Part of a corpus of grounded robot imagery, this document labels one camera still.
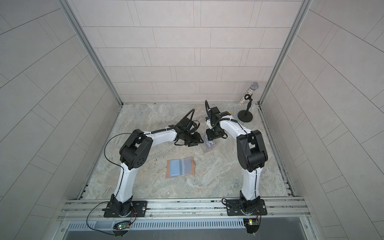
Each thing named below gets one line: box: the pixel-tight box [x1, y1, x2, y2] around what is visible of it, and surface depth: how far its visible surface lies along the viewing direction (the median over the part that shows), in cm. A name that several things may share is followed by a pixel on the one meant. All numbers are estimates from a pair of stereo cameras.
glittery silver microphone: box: [239, 81, 260, 107], surface depth 92 cm
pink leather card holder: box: [166, 157, 195, 178], surface depth 85 cm
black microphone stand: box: [237, 93, 253, 123], surface depth 107 cm
